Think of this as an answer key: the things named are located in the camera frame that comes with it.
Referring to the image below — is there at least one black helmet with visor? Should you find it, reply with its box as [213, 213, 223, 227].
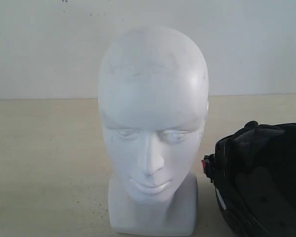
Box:
[202, 121, 296, 237]

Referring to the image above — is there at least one white mannequin head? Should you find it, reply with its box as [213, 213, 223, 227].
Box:
[98, 26, 209, 237]

